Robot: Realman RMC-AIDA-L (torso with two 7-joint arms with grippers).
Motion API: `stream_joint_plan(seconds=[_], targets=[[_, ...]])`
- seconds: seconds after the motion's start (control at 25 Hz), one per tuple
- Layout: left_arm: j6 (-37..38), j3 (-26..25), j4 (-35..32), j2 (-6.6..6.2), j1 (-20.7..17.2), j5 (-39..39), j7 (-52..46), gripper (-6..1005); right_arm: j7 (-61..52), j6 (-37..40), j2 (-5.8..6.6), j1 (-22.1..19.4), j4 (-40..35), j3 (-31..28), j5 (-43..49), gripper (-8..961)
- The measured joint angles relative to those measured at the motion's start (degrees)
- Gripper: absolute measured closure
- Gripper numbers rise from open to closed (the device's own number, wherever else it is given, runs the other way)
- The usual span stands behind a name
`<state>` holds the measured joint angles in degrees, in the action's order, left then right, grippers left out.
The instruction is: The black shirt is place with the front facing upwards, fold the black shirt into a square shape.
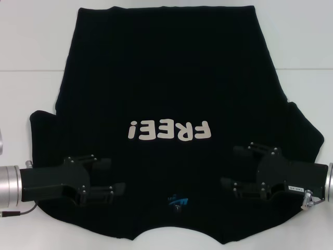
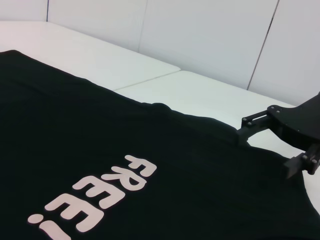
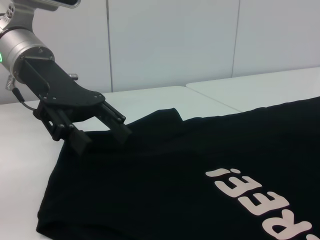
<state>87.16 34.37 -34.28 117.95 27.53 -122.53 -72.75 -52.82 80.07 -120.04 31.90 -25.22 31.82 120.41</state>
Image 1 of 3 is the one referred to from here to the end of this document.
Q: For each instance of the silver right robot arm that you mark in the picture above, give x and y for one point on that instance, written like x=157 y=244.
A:
x=330 y=182

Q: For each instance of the silver connector stub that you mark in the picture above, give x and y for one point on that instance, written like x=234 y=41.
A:
x=29 y=164

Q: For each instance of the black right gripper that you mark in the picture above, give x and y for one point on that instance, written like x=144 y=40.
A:
x=294 y=174

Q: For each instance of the black shirt with FREE print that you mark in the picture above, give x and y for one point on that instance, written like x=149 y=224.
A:
x=166 y=78

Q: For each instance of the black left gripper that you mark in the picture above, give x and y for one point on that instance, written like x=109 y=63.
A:
x=52 y=179

